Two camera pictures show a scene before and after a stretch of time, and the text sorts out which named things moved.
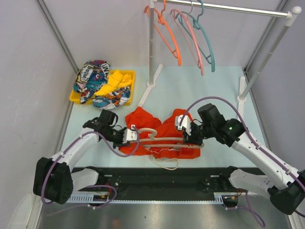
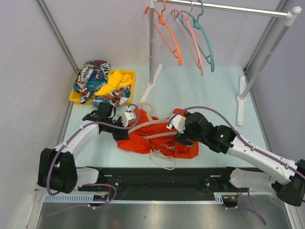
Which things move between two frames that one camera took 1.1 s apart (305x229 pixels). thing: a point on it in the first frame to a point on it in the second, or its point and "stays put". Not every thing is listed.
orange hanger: (161, 20) stays put
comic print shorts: (90, 75) stays put
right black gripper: (191, 139) stays put
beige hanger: (152, 139) to (150, 121)
